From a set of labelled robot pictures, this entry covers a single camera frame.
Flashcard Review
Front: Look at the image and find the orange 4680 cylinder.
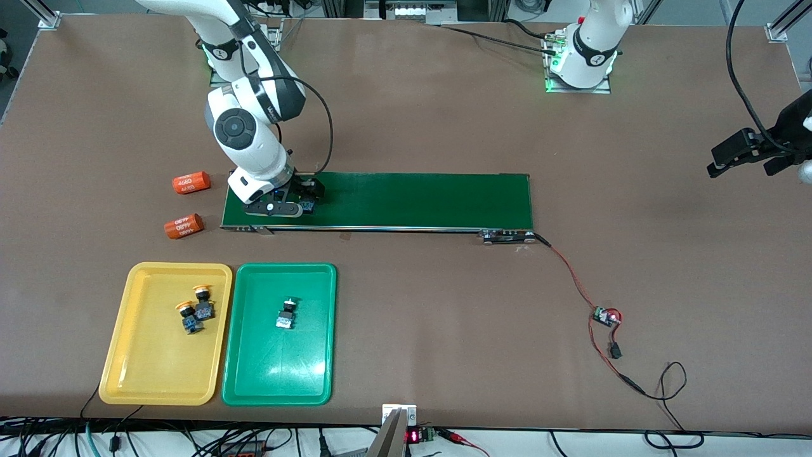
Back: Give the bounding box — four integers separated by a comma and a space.
172, 170, 211, 195
164, 213, 204, 240

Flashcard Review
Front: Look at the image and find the yellow push button switch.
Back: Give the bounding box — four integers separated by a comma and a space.
175, 300, 205, 336
193, 285, 216, 321

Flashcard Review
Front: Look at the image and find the green conveyor belt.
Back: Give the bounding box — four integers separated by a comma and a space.
219, 169, 537, 246

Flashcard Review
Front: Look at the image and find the aluminium profile bar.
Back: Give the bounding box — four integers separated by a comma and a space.
764, 0, 812, 44
24, 0, 62, 30

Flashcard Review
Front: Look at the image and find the green plastic tray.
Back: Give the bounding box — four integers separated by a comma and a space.
221, 262, 337, 407

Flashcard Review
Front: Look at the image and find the yellow plastic tray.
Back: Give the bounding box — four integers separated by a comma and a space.
98, 262, 233, 406

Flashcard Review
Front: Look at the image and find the red clip lead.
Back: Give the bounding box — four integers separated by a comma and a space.
438, 428, 490, 457

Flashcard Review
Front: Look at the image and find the dark round floor object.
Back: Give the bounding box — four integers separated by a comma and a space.
0, 29, 16, 77

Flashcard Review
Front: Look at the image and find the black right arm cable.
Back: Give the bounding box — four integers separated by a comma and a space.
238, 38, 335, 176

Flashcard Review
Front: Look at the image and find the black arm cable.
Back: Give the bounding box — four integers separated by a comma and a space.
238, 38, 335, 176
726, 0, 800, 153

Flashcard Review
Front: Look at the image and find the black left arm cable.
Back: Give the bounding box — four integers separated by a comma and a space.
726, 0, 800, 153

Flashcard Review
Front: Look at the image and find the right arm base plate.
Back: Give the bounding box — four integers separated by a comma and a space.
209, 18, 284, 88

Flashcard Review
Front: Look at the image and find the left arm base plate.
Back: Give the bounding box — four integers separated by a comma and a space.
544, 35, 613, 95

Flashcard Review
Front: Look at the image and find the conveyor motor bracket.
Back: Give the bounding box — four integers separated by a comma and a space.
478, 228, 537, 246

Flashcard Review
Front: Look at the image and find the thin black cable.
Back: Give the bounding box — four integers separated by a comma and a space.
625, 361, 706, 450

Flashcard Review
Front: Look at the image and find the black base supply cable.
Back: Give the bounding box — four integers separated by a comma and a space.
438, 18, 562, 56

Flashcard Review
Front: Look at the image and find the grey metal camera mount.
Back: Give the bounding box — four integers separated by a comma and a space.
367, 404, 418, 457

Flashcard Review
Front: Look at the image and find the black cable with plug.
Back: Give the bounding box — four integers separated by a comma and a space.
105, 405, 145, 453

